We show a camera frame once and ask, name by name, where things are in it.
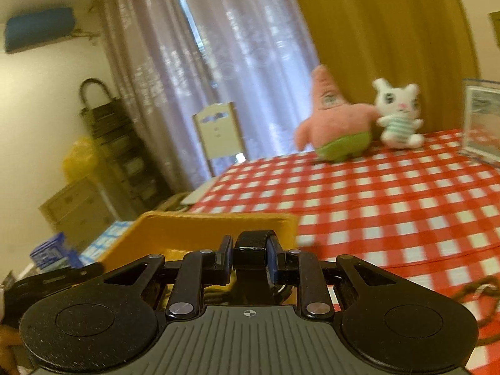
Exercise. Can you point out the white wooden chair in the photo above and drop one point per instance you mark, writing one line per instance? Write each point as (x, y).
(220, 132)

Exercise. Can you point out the cardboard box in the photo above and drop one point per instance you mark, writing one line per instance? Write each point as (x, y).
(80, 211)

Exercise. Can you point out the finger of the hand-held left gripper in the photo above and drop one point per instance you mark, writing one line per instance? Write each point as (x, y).
(74, 272)

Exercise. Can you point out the pink starfish plush toy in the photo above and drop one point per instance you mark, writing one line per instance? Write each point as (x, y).
(336, 125)

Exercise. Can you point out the blue covered air conditioner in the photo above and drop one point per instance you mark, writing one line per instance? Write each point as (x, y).
(39, 29)

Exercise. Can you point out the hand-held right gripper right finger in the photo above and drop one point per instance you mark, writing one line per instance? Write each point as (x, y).
(270, 261)

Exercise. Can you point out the golden yellow curtain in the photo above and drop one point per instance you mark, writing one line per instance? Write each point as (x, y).
(390, 27)

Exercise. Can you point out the red checked tablecloth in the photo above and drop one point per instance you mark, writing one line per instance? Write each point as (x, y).
(371, 203)

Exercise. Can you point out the golden plastic tray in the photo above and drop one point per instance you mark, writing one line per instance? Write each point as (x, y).
(183, 230)

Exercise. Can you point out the sheer lavender curtain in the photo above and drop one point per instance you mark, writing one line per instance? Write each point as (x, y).
(203, 66)

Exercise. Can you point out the dark blue printed carton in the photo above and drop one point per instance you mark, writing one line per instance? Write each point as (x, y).
(52, 252)

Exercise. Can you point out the person's left hand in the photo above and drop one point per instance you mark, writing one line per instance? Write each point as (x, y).
(8, 351)

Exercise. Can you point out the white bunny plush toy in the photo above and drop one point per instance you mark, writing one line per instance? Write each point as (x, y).
(398, 119)

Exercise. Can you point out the clear picture frame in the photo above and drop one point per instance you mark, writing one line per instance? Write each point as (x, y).
(482, 121)

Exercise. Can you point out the yellow plastic bag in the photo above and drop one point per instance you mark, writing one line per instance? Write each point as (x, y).
(80, 160)

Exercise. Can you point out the black watch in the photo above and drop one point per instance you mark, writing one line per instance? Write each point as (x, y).
(250, 250)

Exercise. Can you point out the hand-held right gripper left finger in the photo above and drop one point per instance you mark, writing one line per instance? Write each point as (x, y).
(229, 258)

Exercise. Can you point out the folded step ladder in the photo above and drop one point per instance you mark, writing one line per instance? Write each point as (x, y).
(113, 140)

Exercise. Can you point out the gold wall switch plate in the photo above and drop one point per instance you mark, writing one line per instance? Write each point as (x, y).
(495, 29)

